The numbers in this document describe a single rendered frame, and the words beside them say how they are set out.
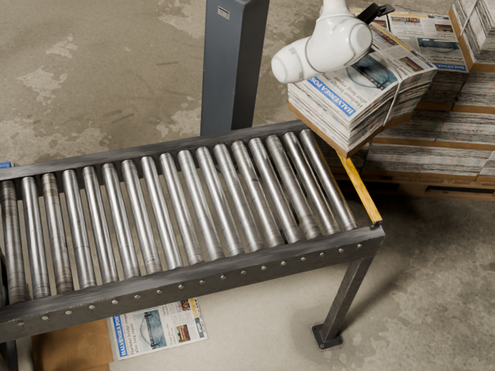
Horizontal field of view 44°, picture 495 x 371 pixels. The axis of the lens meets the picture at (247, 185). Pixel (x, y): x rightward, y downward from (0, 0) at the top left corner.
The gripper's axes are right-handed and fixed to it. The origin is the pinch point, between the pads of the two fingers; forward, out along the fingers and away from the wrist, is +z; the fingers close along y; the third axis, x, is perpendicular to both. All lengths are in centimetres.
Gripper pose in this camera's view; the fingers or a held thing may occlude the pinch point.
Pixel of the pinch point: (381, 27)
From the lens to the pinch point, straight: 193.2
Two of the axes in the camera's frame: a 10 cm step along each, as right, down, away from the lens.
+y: -1.7, 6.2, 7.6
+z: 7.7, -4.0, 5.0
